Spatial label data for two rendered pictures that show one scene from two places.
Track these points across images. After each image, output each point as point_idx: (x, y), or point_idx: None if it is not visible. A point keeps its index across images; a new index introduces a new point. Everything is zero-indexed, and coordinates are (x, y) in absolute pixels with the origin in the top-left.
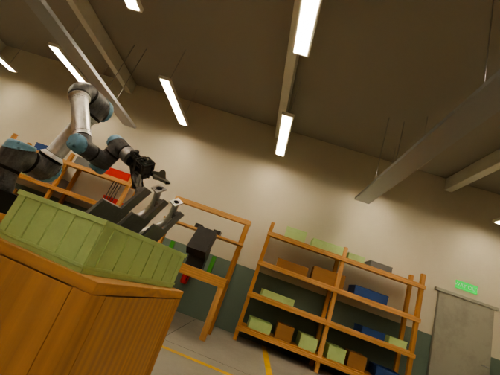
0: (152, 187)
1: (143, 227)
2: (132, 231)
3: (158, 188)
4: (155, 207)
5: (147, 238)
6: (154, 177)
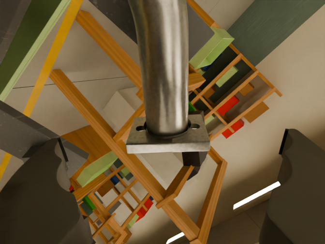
0: (132, 151)
1: None
2: (13, 84)
3: (177, 127)
4: (128, 35)
5: (51, 28)
6: (261, 226)
